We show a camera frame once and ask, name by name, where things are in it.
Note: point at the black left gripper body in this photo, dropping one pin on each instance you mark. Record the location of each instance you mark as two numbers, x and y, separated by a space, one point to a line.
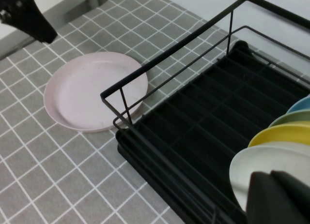
9 6

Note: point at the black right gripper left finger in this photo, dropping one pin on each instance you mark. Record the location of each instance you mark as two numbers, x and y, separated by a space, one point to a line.
264 202

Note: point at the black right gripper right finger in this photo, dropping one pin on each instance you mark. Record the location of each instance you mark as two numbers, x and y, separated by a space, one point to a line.
298 195

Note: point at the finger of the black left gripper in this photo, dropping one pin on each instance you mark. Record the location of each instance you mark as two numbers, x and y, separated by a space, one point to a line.
36 23

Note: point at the pink plate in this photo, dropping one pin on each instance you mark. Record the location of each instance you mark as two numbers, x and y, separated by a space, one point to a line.
84 95

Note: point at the cream plate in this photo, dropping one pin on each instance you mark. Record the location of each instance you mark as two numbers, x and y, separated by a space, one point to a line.
261 161

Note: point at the yellow plate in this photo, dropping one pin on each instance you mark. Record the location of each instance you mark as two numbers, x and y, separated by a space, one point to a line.
278 134

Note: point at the green plate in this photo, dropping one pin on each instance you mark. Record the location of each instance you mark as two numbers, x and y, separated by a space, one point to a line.
293 118

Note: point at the blue plate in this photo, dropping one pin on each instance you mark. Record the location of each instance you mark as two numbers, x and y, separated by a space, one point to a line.
301 105

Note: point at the black plastic drip tray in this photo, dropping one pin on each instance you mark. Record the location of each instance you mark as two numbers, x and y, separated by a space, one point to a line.
184 127

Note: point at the grey checked tablecloth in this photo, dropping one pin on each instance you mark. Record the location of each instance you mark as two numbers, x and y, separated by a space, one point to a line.
60 173

